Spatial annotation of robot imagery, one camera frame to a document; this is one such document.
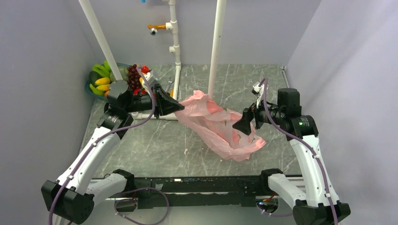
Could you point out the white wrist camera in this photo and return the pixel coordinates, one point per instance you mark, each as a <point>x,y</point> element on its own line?
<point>150,76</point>
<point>258,90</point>

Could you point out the white left slanted pole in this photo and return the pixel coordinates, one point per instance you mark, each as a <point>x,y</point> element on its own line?
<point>97,30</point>

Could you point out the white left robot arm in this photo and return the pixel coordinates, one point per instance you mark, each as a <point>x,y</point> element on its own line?
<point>71,196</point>

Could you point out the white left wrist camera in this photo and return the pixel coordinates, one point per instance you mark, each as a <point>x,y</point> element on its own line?
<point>150,76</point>

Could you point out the yellow banana bunch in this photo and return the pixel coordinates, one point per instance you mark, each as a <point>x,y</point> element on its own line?
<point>103,84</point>

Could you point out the pink peach-print plastic bag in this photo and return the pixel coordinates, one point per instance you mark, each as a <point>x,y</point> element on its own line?
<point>213,124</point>

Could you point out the green banana bunch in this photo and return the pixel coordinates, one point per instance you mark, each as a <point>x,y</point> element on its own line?
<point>103,70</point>

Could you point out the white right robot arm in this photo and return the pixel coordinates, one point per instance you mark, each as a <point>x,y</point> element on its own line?
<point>318,204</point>

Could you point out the silver wrench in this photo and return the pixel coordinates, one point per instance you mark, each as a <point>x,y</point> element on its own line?
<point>170,82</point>

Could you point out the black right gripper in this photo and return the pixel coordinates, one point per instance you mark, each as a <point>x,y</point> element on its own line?
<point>244,124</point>

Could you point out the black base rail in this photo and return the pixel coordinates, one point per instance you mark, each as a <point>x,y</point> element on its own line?
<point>153,192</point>

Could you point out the orange faucet valve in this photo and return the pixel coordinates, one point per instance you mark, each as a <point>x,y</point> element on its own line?
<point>155,28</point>

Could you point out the dark red grape bunch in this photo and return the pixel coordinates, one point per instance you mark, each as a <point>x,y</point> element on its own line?
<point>133,78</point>

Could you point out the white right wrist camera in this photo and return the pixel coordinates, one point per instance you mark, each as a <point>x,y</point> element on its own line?
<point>258,90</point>

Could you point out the dark green avocado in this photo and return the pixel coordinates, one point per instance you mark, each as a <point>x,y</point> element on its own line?
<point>93,77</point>

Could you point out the teal fruit basket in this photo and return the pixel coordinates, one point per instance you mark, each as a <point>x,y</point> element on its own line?
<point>88,91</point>

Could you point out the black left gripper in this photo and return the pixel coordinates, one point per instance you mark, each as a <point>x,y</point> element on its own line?
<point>165,104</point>

